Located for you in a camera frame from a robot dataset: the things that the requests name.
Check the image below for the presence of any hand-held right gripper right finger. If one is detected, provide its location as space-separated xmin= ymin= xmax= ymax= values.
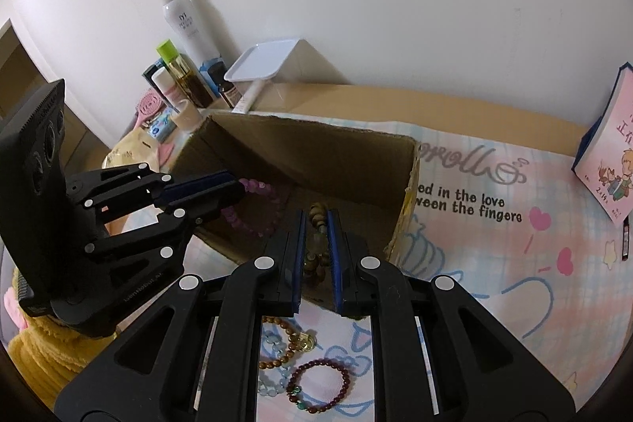
xmin=326 ymin=209 xmax=578 ymax=422

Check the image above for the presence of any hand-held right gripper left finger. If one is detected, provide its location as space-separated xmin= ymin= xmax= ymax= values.
xmin=54 ymin=209 xmax=307 ymax=422

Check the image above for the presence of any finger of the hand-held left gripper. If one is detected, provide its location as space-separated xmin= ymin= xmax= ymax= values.
xmin=83 ymin=195 xmax=249 ymax=272
xmin=66 ymin=162 xmax=244 ymax=225

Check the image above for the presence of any brown wooden bead bracelet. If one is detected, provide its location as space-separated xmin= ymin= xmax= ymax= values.
xmin=303 ymin=202 xmax=330 ymax=290

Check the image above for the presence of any pink bead bracelet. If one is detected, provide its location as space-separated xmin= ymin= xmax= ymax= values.
xmin=220 ymin=177 xmax=288 ymax=241

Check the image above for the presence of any brown cardboard box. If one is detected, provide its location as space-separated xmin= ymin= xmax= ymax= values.
xmin=167 ymin=112 xmax=422 ymax=315

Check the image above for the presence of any pale yellow pouch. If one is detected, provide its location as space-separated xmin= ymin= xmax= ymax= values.
xmin=102 ymin=129 xmax=171 ymax=178

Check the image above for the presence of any blue packet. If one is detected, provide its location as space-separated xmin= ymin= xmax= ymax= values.
xmin=147 ymin=110 xmax=177 ymax=139

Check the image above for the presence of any beige round jar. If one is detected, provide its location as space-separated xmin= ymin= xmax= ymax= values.
xmin=172 ymin=99 xmax=205 ymax=129

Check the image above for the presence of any pink comb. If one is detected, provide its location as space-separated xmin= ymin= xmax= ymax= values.
xmin=134 ymin=90 xmax=170 ymax=122

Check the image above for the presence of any small brown glass bottle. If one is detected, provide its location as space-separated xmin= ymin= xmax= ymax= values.
xmin=217 ymin=78 xmax=241 ymax=110

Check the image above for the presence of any white tube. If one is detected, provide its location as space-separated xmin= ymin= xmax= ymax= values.
xmin=232 ymin=81 xmax=261 ymax=115

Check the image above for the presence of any white and pink bottle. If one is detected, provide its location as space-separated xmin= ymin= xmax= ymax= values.
xmin=151 ymin=68 xmax=187 ymax=107

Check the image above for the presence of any green cap amber bottle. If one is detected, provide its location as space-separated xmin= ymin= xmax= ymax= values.
xmin=156 ymin=39 xmax=215 ymax=109

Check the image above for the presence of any blue box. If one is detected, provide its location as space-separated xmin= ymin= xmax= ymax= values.
xmin=200 ymin=61 xmax=227 ymax=100

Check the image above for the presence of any wooden cabinet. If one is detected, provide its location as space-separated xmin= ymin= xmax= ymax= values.
xmin=0 ymin=18 xmax=107 ymax=158

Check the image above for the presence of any white plastic tray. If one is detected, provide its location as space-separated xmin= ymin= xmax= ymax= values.
xmin=224 ymin=38 xmax=303 ymax=82

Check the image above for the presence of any pastel printed cloth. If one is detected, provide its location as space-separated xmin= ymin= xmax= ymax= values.
xmin=105 ymin=104 xmax=633 ymax=422

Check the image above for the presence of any tall white spray bottle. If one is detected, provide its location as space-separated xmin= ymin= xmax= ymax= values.
xmin=157 ymin=0 xmax=224 ymax=73

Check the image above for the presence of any black pen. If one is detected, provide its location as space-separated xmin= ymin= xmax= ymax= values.
xmin=620 ymin=218 xmax=633 ymax=263

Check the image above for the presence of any pink illustrated book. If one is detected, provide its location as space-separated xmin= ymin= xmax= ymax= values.
xmin=572 ymin=61 xmax=633 ymax=226

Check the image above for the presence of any brown bracelet with gold charm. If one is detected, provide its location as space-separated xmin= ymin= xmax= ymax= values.
xmin=258 ymin=315 xmax=318 ymax=374

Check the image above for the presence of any light blue bead bracelet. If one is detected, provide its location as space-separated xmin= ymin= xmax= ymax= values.
xmin=256 ymin=327 xmax=298 ymax=399

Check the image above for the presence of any dark red bead bracelet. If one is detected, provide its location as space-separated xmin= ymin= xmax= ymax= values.
xmin=285 ymin=357 xmax=351 ymax=416

